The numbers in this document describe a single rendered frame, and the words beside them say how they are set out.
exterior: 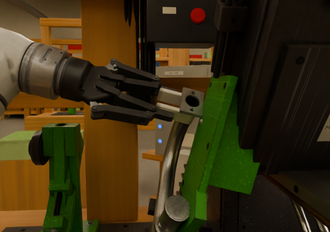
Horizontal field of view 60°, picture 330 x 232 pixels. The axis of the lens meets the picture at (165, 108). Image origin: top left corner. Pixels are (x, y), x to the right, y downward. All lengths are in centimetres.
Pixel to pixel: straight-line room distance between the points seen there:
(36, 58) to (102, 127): 33
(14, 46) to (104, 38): 30
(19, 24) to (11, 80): 1077
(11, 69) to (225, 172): 37
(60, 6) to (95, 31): 1023
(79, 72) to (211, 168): 26
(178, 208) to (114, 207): 43
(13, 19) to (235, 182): 1110
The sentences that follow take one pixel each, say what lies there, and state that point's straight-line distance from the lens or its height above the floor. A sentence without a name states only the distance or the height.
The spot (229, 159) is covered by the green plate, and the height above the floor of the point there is 115.
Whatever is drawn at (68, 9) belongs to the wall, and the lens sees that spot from 1093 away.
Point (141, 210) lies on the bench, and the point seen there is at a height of 88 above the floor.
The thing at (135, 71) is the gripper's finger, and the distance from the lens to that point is 54.
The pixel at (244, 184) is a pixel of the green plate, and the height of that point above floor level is 111.
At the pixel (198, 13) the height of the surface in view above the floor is 142.
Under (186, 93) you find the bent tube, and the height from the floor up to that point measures 124.
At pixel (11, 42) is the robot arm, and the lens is 53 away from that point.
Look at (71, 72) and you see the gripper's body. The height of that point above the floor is 128.
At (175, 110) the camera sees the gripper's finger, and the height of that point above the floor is 121.
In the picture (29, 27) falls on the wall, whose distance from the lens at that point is 1115.
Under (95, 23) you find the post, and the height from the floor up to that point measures 141.
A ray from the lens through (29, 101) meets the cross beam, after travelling 91.
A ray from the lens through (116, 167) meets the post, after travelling 80.
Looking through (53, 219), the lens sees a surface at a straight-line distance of 64.
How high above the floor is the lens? 127
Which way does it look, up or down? 6 degrees down
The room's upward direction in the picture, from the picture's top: straight up
